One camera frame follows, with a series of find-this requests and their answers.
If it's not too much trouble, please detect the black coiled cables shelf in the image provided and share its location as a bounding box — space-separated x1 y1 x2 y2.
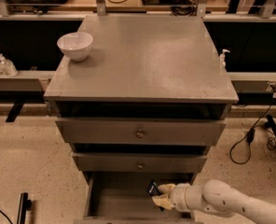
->
170 0 198 16

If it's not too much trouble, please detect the grey wooden drawer cabinet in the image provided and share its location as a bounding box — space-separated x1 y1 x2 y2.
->
43 14 240 185

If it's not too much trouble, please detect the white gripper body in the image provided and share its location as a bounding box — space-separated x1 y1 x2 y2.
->
170 183 202 212

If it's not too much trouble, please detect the black floor cable right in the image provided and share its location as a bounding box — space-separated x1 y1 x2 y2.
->
228 87 276 165

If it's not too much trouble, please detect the clear sanitizer bottle left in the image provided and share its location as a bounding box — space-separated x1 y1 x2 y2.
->
0 53 18 77

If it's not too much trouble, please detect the grey open bottom drawer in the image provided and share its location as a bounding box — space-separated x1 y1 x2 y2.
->
73 172 202 224

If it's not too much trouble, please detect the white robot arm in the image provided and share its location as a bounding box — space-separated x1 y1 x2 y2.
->
152 179 276 224

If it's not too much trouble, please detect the white ceramic bowl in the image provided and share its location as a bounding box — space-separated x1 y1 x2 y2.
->
57 32 93 61

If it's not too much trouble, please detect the black post bottom left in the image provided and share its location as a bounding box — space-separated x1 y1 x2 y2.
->
16 192 33 224

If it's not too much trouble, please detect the grey top drawer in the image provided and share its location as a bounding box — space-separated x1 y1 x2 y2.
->
56 118 226 146

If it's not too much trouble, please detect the dark blue rxbar wrapper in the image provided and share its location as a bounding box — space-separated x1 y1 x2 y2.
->
146 180 161 197

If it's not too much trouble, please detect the grey middle drawer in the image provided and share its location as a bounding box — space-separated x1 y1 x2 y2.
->
72 153 206 173

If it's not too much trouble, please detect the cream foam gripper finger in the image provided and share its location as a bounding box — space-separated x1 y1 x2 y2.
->
158 184 176 194
152 194 174 210

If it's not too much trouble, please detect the clear sanitizer bottle right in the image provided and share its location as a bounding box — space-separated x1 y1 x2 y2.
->
219 49 230 67

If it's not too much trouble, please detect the black bracket left floor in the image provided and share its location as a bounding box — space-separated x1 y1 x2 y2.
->
6 101 24 122

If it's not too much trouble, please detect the clear sanitizer bottle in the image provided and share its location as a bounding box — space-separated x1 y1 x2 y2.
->
219 49 230 67
0 53 18 77

